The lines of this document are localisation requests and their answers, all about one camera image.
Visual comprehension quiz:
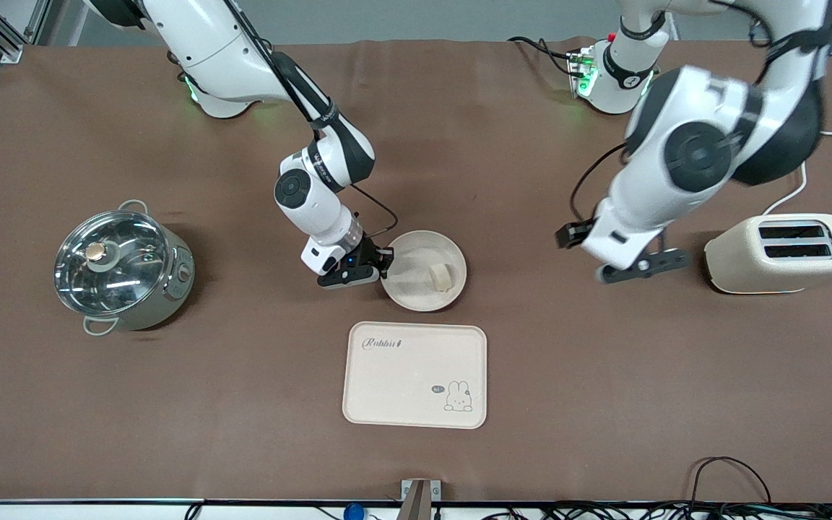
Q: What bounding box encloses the beige round plate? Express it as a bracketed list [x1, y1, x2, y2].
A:
[379, 230, 468, 313]

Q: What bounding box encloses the beige rabbit print tray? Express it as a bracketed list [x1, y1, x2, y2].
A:
[342, 321, 488, 430]

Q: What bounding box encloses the cream two-slot toaster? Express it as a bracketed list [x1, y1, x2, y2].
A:
[704, 213, 832, 295]

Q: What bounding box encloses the brown table cloth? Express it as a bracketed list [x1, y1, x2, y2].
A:
[0, 38, 832, 504]

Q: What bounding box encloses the steel pot with glass lid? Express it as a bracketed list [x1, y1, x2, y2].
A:
[82, 200, 196, 337]

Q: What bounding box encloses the glass pot lid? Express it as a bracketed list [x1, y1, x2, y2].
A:
[53, 209, 172, 317]

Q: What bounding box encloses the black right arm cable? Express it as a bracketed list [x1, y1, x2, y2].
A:
[348, 183, 399, 241]

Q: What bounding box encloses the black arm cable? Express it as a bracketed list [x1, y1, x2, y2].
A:
[570, 141, 631, 226]
[348, 183, 399, 241]

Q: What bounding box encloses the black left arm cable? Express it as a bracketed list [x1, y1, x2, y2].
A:
[570, 141, 631, 226]

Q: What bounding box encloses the white toaster power cable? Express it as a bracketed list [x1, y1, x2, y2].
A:
[761, 128, 832, 217]

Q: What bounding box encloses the black left base cable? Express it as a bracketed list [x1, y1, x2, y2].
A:
[508, 35, 577, 77]

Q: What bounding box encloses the black looped cable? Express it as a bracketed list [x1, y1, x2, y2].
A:
[689, 456, 774, 506]

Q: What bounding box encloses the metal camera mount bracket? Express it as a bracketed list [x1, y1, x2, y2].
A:
[396, 478, 443, 520]

